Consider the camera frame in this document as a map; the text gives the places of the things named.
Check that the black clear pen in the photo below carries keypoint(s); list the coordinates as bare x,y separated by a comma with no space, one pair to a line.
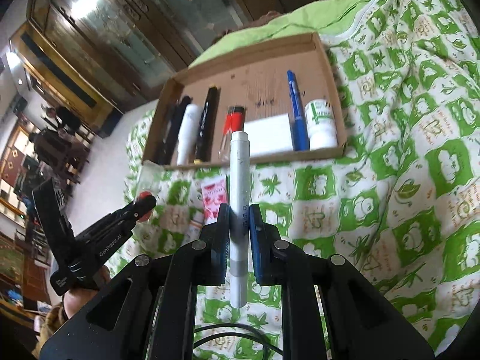
165,152

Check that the black marker blue ends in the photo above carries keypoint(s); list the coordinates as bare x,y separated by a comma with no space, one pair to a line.
203,146

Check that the pink rose cream tube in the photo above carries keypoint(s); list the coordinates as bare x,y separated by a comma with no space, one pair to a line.
214,193

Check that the green pillow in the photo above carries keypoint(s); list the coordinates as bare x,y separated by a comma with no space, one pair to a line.
326,17

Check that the small white green bottle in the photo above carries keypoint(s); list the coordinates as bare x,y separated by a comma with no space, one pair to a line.
320,122

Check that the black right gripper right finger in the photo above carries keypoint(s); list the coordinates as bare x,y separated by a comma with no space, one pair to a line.
268,269

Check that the person in background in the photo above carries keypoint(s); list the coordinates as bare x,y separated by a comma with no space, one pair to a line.
65,119

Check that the person left hand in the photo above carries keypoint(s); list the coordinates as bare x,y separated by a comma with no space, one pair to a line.
75,299

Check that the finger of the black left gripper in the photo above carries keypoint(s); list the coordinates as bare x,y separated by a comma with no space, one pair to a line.
134,211

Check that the white silver marker pen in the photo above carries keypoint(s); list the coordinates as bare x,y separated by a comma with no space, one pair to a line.
239,198

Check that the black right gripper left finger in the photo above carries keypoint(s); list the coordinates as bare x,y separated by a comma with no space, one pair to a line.
214,257

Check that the white rectangular box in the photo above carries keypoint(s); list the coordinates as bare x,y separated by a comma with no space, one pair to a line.
269,136

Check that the green white patterned bedspread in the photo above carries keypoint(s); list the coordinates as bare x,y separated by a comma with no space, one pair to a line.
402,203

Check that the brown cardboard tray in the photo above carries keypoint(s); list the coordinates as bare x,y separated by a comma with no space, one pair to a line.
255,77

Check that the white orange-banded ointment tube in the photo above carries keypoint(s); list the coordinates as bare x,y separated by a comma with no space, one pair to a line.
194,228

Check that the red lighter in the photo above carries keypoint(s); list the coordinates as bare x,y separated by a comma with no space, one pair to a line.
234,122

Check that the blue pen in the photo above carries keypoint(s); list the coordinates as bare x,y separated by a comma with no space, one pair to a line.
301,141

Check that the dark wooden glass cabinet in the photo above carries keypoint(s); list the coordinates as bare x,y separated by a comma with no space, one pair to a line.
103,58

